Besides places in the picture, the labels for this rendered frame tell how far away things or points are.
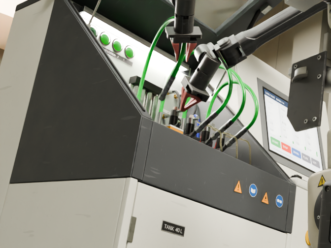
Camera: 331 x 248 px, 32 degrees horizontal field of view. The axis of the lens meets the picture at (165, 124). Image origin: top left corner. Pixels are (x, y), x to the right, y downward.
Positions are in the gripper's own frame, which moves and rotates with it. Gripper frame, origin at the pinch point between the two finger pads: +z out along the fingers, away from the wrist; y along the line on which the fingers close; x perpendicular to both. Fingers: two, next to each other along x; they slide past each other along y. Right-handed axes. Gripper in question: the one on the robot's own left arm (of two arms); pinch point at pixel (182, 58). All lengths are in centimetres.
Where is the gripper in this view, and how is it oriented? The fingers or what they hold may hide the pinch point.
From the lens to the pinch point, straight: 179.1
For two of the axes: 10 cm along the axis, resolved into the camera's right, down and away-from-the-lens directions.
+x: 1.1, 5.2, -8.5
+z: -0.4, 8.6, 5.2
